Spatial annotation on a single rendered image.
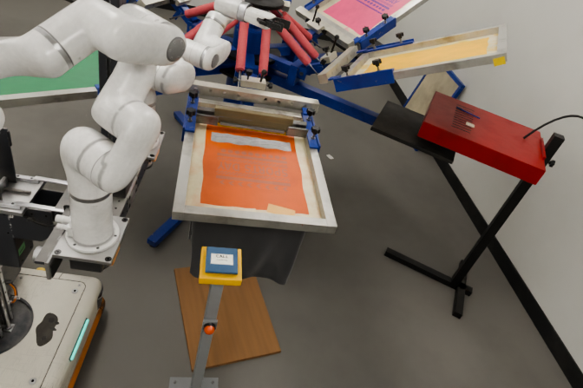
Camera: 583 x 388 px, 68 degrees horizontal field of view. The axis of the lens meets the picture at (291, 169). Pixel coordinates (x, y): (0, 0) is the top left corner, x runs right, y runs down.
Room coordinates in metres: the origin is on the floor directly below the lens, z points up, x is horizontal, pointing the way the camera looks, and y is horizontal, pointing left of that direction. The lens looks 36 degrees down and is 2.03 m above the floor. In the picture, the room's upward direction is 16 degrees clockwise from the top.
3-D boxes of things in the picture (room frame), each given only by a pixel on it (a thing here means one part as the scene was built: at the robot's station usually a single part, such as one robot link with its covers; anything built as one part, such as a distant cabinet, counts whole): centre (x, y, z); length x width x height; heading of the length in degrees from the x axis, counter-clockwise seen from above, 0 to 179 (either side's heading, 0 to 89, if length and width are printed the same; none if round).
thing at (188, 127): (1.64, 0.50, 0.98); 0.30 x 0.05 x 0.07; 16
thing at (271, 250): (1.20, 0.09, 0.74); 0.45 x 0.03 x 0.43; 106
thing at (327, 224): (1.49, 0.17, 0.97); 0.79 x 0.58 x 0.04; 16
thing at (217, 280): (0.91, 0.13, 0.48); 0.22 x 0.22 x 0.96; 16
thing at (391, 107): (2.34, -0.19, 0.91); 1.34 x 0.41 x 0.08; 76
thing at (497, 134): (2.15, -0.92, 1.06); 0.61 x 0.46 x 0.12; 76
